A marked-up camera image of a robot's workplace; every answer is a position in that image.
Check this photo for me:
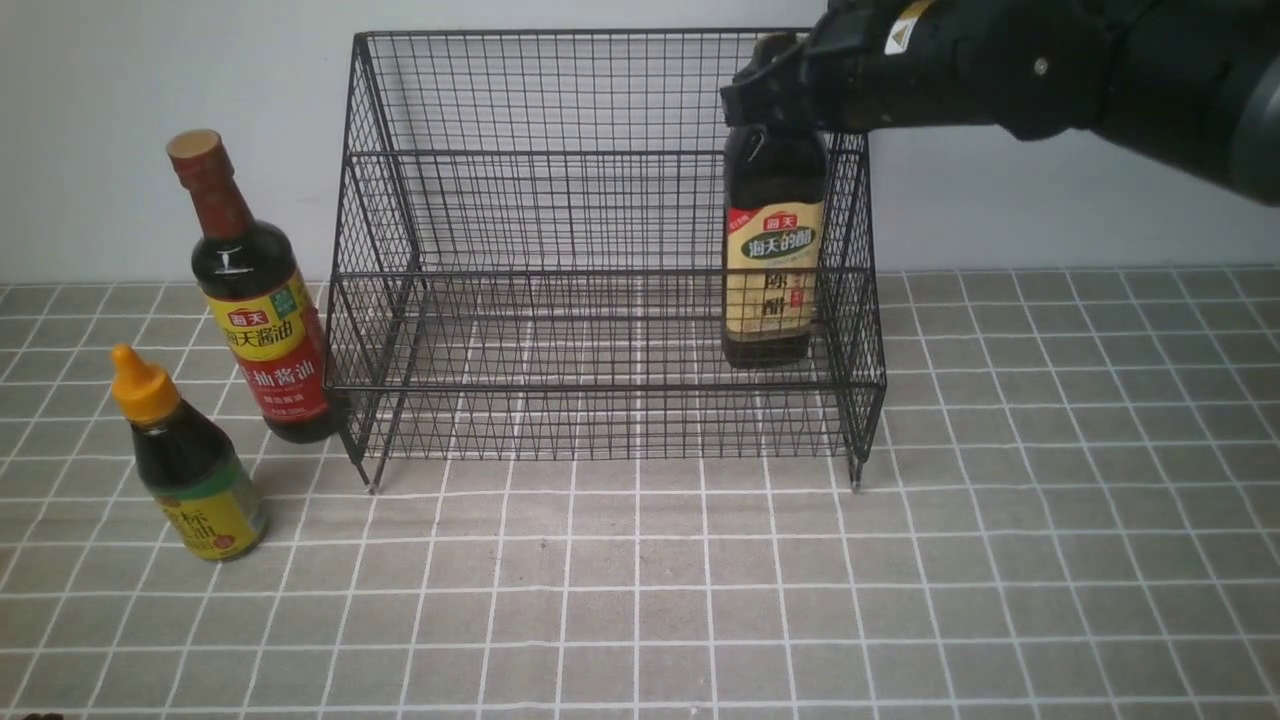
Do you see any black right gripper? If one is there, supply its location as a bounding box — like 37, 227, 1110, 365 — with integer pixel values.
719, 1, 1108, 136

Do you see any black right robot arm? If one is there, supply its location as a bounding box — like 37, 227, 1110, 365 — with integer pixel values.
719, 1, 1279, 208

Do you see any small bottle orange cap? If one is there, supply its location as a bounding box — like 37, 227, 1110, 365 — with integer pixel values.
111, 345, 268, 562

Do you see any vinegar bottle beige label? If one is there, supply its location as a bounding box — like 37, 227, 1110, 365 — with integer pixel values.
721, 122, 829, 370

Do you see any soy sauce bottle red label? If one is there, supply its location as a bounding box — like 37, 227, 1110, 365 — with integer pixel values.
166, 129, 344, 445

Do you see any black wire mesh rack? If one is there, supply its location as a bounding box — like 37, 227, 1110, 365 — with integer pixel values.
326, 28, 887, 492

